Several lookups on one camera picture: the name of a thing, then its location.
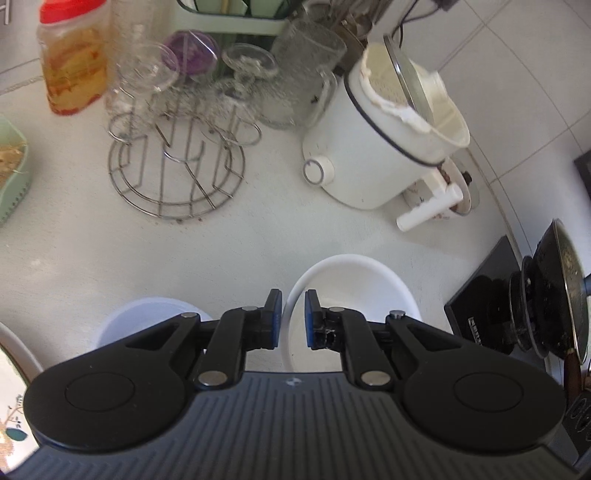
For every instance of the white bowl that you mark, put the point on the white bowl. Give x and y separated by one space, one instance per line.
364 281

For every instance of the white floral plate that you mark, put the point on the white floral plate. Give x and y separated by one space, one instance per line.
14 369

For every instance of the large translucent plastic bowl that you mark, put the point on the large translucent plastic bowl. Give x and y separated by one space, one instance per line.
152 314

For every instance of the green utensil holder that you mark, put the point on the green utensil holder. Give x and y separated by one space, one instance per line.
231 21

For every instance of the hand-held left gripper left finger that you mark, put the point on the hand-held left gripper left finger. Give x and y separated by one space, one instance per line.
275 318

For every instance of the red-lidded plastic jar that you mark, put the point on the red-lidded plastic jar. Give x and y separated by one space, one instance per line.
71 64

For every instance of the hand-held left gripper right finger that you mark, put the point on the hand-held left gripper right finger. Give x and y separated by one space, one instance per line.
310 321

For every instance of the black induction cooker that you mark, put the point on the black induction cooker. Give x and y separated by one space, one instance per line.
480 300

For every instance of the green basket of enoki mushrooms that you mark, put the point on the green basket of enoki mushrooms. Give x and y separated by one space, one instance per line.
11 170

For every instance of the textured glass pitcher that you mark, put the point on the textured glass pitcher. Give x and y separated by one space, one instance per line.
300 78

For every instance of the black frying pan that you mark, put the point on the black frying pan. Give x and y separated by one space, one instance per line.
549 286

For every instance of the small round dish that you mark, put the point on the small round dish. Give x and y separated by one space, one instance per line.
464 194

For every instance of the purple-tinted glass cup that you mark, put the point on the purple-tinted glass cup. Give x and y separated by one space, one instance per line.
191 53

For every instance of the clear glass cup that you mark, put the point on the clear glass cup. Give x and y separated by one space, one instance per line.
249 64
129 55

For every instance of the white electric cooking pot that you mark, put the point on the white electric cooking pot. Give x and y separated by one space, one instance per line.
364 138

